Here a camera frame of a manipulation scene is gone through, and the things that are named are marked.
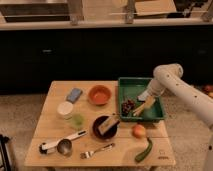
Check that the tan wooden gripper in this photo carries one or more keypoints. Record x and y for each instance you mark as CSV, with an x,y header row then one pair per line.
x,y
150,100

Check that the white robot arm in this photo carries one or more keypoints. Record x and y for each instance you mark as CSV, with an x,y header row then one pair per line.
x,y
169,77

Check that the light green plastic cup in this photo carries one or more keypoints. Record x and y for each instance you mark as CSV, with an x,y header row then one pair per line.
x,y
77,121

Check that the white paper cup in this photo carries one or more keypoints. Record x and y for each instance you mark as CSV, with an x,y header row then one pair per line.
x,y
65,109

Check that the silver metal measuring cup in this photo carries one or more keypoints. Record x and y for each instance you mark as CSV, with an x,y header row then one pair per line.
x,y
64,147

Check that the pale yellow corn cob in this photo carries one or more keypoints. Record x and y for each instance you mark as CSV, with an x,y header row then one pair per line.
x,y
138,110

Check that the green plastic tray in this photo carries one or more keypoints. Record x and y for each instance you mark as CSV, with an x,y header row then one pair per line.
x,y
129,88

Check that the dark red grape bunch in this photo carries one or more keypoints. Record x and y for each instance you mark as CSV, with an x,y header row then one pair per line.
x,y
127,106

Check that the orange peach fruit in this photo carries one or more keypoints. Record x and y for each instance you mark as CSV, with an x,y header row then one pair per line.
x,y
138,131

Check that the yellow brown sponge block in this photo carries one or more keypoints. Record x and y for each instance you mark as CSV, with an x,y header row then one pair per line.
x,y
108,125

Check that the orange plastic bowl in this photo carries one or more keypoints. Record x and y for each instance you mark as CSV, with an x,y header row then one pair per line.
x,y
99,95

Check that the dark brown bowl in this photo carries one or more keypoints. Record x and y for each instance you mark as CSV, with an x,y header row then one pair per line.
x,y
95,131

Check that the green cucumber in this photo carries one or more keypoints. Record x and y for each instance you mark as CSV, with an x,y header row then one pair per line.
x,y
141,156

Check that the wooden folding table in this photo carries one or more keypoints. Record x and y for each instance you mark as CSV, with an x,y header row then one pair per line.
x,y
52,127

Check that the blue sponge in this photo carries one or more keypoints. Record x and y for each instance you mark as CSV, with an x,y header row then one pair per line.
x,y
74,95

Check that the silver metal fork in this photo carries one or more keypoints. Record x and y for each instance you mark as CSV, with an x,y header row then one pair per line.
x,y
89,154

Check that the dark cabinet counter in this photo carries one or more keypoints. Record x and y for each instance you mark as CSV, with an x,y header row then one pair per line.
x,y
33,55

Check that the black stand on floor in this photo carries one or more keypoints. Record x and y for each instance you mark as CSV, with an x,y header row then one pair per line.
x,y
5,156

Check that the white handled citrus squeezer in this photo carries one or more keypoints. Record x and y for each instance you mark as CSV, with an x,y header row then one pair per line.
x,y
45,147

